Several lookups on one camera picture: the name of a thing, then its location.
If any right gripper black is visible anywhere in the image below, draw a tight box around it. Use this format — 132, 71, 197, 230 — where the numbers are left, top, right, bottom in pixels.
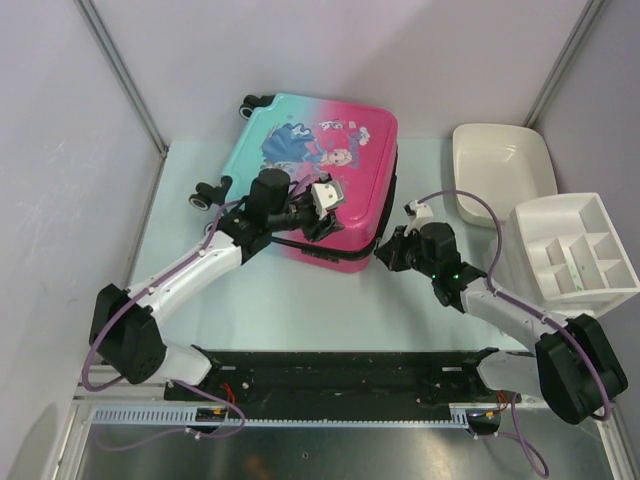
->
372, 226, 437, 280

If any pink and teal children's suitcase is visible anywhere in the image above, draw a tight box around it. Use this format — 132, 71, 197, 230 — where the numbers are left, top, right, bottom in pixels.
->
189, 93, 398, 274

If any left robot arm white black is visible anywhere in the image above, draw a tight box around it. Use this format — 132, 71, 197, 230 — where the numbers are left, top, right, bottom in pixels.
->
81, 169, 345, 400

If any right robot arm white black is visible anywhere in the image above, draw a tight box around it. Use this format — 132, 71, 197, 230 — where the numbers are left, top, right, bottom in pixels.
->
375, 222, 628, 425

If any cream plastic basin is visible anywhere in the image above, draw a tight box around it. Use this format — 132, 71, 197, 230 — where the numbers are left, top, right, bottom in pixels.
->
452, 123, 558, 222

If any white divided organizer tray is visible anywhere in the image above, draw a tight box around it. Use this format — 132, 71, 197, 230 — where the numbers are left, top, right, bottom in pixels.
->
503, 193, 639, 318

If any aluminium extrusion crossbar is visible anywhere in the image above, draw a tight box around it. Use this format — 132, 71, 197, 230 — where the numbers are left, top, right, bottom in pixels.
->
74, 365, 621, 407

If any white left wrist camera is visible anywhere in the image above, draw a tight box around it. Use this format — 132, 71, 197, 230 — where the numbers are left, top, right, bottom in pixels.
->
310, 180, 345, 217

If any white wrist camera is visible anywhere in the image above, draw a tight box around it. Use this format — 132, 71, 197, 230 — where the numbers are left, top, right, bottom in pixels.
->
404, 200, 434, 237
310, 180, 345, 217

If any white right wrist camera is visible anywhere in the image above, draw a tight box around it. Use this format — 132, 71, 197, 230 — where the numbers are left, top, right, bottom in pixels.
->
404, 200, 434, 237

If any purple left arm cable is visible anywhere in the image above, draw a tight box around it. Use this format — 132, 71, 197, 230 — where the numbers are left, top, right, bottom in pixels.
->
81, 174, 331, 454

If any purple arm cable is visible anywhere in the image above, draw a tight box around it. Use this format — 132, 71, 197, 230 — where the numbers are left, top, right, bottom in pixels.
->
417, 189, 613, 475
81, 174, 331, 454

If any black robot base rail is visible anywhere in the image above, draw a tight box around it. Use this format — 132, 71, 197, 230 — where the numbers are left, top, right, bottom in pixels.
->
164, 350, 514, 415

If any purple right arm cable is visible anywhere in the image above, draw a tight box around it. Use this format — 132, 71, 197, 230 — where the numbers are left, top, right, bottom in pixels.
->
417, 189, 613, 475

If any white slotted cable duct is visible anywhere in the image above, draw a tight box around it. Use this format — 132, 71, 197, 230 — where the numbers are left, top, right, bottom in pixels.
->
90, 404, 491, 428

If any right aluminium frame post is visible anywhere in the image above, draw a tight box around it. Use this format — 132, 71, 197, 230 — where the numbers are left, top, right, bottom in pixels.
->
522, 0, 610, 129

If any aluminium frame post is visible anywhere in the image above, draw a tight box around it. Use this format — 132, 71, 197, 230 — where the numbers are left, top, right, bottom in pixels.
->
522, 0, 610, 129
74, 0, 169, 160

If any left aluminium frame post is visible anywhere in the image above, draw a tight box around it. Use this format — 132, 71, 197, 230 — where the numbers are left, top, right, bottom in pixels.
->
74, 0, 169, 160

